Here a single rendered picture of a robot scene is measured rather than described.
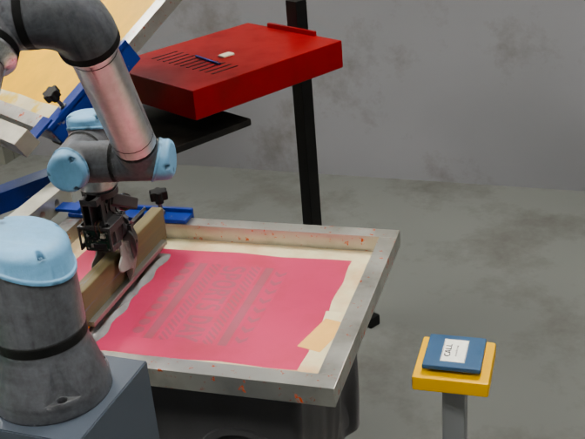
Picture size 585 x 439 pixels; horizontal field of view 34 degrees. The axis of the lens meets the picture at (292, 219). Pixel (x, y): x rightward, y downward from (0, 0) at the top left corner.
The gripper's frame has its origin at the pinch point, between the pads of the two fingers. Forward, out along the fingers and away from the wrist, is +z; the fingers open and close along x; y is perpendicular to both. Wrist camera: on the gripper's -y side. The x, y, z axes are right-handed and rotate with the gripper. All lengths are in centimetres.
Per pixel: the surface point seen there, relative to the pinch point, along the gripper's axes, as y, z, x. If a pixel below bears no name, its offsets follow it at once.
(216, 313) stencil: 5.3, 4.6, 22.4
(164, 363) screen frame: 28.3, 0.3, 21.9
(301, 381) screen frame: 29, 0, 47
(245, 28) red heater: -152, -7, -24
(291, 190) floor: -257, 106, -47
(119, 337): 16.7, 4.3, 7.0
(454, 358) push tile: 15, 2, 70
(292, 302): -1.0, 4.7, 36.3
